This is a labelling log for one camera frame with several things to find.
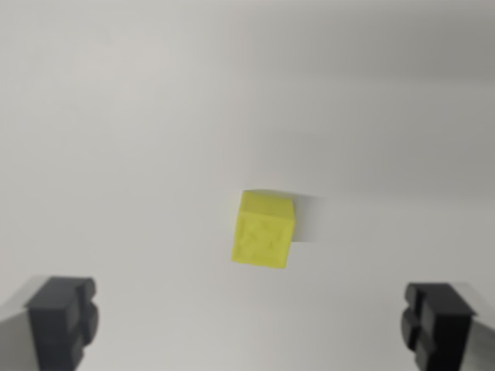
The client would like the yellow cube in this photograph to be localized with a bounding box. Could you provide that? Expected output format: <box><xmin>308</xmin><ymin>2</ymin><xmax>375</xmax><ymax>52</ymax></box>
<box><xmin>230</xmin><ymin>189</ymin><xmax>297</xmax><ymax>271</ymax></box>

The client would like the black silver gripper left finger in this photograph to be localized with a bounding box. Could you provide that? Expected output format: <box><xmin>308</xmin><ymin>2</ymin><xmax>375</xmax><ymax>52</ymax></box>
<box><xmin>0</xmin><ymin>275</ymin><xmax>100</xmax><ymax>371</ymax></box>

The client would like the black silver gripper right finger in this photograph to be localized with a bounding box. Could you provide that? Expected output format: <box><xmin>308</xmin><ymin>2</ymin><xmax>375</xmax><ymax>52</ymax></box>
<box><xmin>399</xmin><ymin>281</ymin><xmax>495</xmax><ymax>371</ymax></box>

